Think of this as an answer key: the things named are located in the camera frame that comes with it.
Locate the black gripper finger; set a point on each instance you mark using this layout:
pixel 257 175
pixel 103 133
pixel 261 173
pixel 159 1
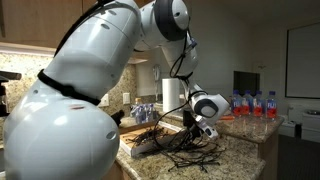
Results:
pixel 185 138
pixel 193 141

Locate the jar with wooden lid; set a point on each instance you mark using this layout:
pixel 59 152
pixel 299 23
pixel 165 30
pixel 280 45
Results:
pixel 138 101

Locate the wooden wall cabinet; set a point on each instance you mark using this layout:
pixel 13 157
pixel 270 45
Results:
pixel 20 20

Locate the white rectangular tray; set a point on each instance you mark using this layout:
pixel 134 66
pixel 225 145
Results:
pixel 137 150

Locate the black and white wrist camera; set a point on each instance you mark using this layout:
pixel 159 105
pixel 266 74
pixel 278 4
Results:
pixel 208 128

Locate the white wall board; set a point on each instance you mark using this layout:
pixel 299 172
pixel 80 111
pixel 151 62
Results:
pixel 303 60

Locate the white paper towel roll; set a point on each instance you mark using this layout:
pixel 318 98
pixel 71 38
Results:
pixel 170 96

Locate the white wall outlet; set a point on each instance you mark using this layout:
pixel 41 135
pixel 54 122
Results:
pixel 106 99

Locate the Fiji water bottle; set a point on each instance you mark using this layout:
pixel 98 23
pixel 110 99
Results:
pixel 247 105
pixel 258 106
pixel 271 108
pixel 236 106

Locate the white low cabinet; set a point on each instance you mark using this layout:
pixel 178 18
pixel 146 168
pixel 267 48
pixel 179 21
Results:
pixel 311 128

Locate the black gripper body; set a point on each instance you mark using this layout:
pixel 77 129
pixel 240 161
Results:
pixel 195 130

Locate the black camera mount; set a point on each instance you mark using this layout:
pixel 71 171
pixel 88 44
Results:
pixel 10 75

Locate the pack of small water bottles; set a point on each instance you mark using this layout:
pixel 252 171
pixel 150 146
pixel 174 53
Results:
pixel 143 113

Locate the white outlet plate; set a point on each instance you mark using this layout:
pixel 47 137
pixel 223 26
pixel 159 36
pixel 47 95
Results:
pixel 126 98

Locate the orange marker pen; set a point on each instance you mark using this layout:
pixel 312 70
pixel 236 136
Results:
pixel 230 118

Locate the dark wall screen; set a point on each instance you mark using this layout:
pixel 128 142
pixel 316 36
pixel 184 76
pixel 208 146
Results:
pixel 246 83

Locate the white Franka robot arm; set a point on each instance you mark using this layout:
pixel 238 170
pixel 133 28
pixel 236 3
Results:
pixel 60 143

